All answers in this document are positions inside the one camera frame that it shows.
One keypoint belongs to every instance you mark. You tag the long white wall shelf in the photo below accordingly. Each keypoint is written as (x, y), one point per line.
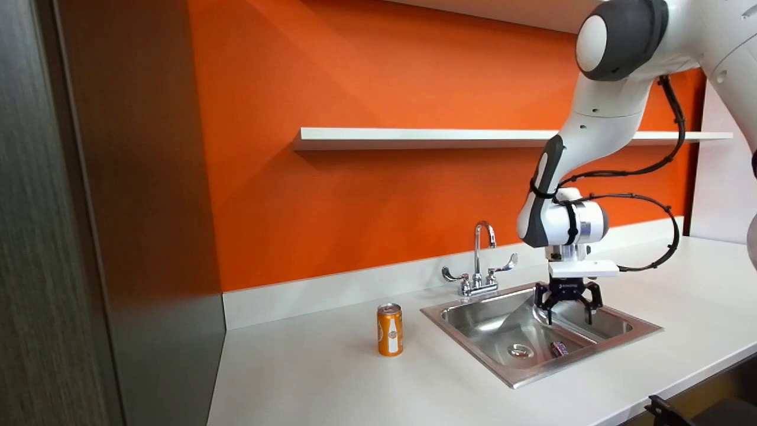
(380, 139)

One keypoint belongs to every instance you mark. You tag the high white wall shelf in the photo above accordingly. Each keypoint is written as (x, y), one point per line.
(504, 11)

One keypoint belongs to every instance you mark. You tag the tall grey cabinet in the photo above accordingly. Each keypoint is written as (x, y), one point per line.
(119, 238)

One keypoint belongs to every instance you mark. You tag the chrome faucet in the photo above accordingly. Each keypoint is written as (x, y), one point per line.
(478, 272)

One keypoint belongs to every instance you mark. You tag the stainless steel sink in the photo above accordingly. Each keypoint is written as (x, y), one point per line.
(488, 320)

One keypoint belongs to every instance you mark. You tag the white cabinet panel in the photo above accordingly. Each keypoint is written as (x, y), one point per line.
(722, 198)

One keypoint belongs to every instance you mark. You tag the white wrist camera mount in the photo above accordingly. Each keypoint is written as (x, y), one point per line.
(583, 268)

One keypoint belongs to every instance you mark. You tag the orange soda can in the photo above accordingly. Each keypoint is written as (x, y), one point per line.
(389, 330)

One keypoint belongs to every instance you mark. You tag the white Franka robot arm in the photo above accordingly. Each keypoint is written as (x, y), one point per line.
(606, 109)

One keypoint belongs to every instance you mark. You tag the brown Snickers bar packet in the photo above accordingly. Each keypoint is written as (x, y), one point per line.
(560, 348)

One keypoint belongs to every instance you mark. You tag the round sink drain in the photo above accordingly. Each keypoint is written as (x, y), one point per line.
(521, 352)

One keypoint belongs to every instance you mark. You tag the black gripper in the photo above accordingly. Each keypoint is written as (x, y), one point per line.
(570, 289)

